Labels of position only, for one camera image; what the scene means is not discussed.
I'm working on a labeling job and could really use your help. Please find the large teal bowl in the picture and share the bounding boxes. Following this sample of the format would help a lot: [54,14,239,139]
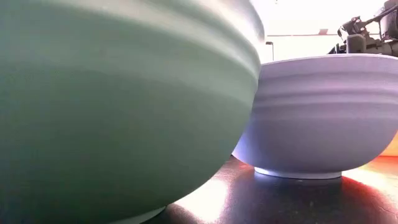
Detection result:
[0,0,266,224]

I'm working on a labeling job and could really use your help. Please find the black table mat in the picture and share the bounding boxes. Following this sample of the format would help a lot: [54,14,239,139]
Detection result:
[146,154,398,224]

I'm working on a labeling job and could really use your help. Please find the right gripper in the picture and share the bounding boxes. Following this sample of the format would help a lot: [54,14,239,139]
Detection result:
[328,16,398,58]

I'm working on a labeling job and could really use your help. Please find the large lavender-blue bowl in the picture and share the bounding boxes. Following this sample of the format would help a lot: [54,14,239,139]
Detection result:
[231,53,398,180]

